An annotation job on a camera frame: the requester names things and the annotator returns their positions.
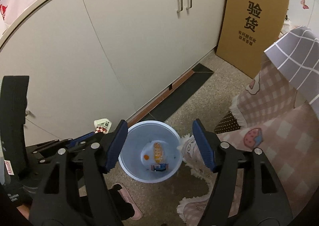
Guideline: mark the pink checked blanket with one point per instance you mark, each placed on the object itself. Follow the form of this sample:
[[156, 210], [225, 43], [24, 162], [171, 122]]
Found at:
[[266, 159]]

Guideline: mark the pink slipper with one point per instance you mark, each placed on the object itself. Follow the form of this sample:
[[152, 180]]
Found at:
[[124, 203]]

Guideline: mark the long white low cabinet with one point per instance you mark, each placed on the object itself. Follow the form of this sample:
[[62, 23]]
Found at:
[[92, 59]]

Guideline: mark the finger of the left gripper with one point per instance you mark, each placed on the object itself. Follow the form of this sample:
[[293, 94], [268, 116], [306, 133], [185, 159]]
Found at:
[[77, 141]]

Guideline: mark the orange snack wrapper in bin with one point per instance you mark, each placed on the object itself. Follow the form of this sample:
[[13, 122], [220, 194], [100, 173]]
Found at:
[[158, 153]]

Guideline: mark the blue plastic trash bin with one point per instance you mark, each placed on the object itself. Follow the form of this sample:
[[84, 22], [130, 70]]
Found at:
[[140, 140]]

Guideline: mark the brown cardboard box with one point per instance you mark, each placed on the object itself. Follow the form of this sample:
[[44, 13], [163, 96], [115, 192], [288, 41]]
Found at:
[[249, 27]]

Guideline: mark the grey checked tablecloth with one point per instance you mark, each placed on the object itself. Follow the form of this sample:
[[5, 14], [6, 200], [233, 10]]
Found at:
[[295, 55]]

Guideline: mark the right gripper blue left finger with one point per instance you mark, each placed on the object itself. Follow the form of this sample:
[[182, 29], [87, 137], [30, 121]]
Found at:
[[114, 144]]

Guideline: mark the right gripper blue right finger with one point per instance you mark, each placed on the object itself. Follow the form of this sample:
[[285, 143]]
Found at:
[[206, 142]]

